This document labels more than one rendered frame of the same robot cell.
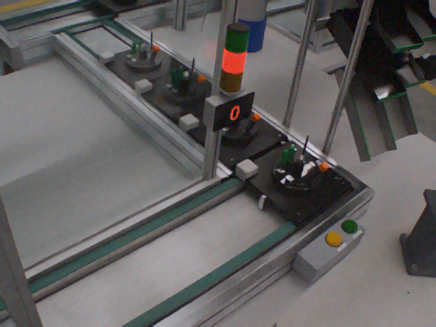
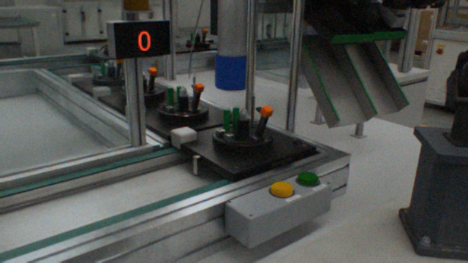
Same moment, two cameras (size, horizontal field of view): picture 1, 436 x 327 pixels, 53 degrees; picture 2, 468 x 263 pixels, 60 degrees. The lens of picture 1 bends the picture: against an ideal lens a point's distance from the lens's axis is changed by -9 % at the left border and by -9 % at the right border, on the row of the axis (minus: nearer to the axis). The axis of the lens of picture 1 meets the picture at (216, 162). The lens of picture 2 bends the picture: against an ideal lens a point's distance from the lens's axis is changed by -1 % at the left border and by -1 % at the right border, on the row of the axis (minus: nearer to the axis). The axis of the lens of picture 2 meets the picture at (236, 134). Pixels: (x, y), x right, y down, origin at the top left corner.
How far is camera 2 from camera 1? 0.62 m
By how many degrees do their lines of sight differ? 21
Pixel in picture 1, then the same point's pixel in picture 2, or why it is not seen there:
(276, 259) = (190, 207)
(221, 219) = (143, 184)
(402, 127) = (388, 101)
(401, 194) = (399, 177)
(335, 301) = not seen: outside the picture
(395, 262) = (393, 240)
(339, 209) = (295, 167)
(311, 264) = (241, 213)
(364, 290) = not seen: outside the picture
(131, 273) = not seen: outside the picture
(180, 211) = (89, 171)
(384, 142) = (361, 110)
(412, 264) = (421, 239)
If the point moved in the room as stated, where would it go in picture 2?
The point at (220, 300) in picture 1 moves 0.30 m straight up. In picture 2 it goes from (85, 248) to (58, 29)
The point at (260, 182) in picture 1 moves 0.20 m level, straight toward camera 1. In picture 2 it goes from (196, 145) to (158, 185)
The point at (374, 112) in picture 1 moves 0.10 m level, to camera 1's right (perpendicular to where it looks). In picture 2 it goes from (344, 79) to (382, 81)
